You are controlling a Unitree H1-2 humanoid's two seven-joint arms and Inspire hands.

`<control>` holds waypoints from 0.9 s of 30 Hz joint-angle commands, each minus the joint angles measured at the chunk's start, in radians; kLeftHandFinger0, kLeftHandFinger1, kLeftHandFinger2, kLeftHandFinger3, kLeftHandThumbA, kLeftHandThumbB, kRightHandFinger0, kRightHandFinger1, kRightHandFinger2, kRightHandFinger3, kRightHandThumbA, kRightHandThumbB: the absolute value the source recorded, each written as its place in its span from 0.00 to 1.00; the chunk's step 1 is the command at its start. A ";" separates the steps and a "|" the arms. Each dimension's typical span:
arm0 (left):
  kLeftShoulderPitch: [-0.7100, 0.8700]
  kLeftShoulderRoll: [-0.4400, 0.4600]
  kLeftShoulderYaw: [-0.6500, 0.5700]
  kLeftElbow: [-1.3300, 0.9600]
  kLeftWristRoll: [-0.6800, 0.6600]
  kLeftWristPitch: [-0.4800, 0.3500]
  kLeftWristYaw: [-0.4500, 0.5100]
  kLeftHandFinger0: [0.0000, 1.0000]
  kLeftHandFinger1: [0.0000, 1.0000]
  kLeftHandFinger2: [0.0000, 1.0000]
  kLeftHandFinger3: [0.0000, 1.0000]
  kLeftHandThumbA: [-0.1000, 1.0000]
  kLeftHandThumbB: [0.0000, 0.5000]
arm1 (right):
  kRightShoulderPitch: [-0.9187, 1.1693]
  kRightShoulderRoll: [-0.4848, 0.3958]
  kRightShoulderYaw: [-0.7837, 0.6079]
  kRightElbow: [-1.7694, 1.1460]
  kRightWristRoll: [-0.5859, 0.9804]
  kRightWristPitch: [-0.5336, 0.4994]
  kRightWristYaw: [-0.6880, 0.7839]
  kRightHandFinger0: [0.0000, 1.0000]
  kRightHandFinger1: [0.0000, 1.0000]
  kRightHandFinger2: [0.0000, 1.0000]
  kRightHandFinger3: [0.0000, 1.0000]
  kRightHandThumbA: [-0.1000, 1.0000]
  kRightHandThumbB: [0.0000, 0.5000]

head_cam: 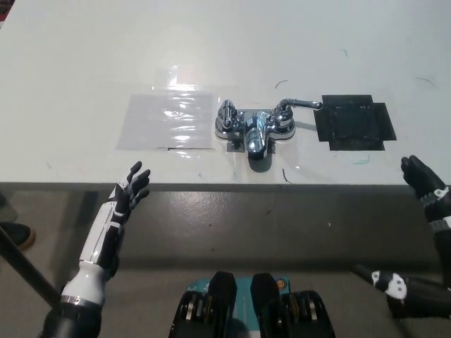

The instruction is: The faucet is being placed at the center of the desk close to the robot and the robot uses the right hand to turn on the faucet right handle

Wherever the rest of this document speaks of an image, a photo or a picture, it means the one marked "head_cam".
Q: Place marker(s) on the large clear plastic sheet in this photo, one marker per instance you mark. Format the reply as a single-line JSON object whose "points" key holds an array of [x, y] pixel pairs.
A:
{"points": [[162, 121]]}

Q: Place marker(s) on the black tape square patch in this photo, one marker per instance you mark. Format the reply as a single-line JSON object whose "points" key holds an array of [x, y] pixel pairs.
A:
{"points": [[352, 123]]}

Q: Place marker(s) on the black frame bar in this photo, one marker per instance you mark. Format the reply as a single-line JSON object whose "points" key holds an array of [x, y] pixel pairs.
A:
{"points": [[423, 310]]}

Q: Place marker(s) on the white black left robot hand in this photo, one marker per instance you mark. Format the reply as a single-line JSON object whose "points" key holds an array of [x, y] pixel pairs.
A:
{"points": [[109, 225]]}

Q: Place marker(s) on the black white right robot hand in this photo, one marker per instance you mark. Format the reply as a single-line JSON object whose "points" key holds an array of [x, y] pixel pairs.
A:
{"points": [[428, 183]]}

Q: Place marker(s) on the black diagonal table leg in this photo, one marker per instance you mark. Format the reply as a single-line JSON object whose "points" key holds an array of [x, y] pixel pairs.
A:
{"points": [[28, 267]]}

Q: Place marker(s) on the black shoe tan sole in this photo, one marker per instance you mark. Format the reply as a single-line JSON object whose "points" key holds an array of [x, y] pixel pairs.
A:
{"points": [[17, 236]]}

